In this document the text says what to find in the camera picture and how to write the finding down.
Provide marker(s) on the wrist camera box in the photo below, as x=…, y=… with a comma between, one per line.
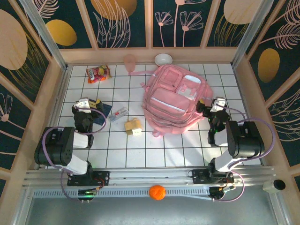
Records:
x=218, y=104
x=83, y=105

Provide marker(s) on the blue book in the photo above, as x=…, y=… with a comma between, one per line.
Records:
x=106, y=112

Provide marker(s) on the right controller board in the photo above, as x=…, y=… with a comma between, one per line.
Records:
x=216, y=191

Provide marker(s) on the left controller board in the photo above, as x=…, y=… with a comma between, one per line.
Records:
x=86, y=192

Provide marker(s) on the pink backpack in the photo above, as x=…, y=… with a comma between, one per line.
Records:
x=173, y=105

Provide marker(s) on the orange ball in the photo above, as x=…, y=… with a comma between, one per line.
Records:
x=157, y=192

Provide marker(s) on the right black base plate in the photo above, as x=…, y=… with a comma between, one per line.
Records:
x=199, y=177

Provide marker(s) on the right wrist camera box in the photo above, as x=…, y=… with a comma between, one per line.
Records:
x=218, y=104

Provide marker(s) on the transparent pencil case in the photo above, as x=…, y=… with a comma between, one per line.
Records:
x=118, y=114

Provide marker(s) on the pink plastic cup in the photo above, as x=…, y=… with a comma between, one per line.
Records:
x=130, y=62

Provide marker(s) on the aluminium corner post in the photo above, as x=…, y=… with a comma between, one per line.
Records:
x=47, y=39
x=252, y=35

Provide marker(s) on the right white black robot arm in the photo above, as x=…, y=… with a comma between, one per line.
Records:
x=248, y=143

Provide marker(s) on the grey cylinder device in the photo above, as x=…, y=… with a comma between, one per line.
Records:
x=274, y=185

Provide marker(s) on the controller board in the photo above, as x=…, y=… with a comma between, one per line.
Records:
x=216, y=191
x=86, y=192

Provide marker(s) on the beige wooden box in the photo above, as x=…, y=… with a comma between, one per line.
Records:
x=132, y=126

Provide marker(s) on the aluminium rail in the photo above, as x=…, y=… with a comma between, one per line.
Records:
x=145, y=174

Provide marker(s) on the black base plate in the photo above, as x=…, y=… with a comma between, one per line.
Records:
x=103, y=178
x=199, y=177

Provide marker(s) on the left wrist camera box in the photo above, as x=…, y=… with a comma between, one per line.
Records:
x=83, y=105

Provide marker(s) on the white orange bowl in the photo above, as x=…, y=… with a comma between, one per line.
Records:
x=163, y=59

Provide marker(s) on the orange snack bag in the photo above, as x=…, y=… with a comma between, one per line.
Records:
x=99, y=74

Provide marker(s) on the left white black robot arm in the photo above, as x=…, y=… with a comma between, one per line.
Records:
x=54, y=150

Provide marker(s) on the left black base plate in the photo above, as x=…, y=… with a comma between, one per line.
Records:
x=103, y=178

